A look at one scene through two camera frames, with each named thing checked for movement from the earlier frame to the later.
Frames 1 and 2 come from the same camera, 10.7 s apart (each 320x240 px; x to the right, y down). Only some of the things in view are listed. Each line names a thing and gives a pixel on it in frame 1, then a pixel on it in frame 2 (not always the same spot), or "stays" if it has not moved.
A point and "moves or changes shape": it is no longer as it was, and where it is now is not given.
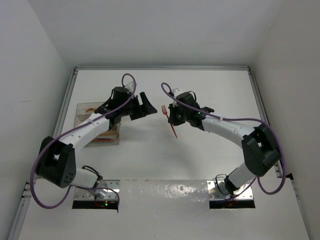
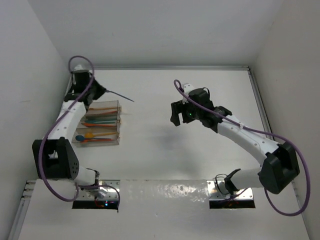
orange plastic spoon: x=99 y=140 stays
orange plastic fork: x=164 y=110 moves or changes shape
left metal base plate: x=104 y=190 stays
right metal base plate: x=217 y=190 stays
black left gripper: x=147 y=108 to x=101 y=91
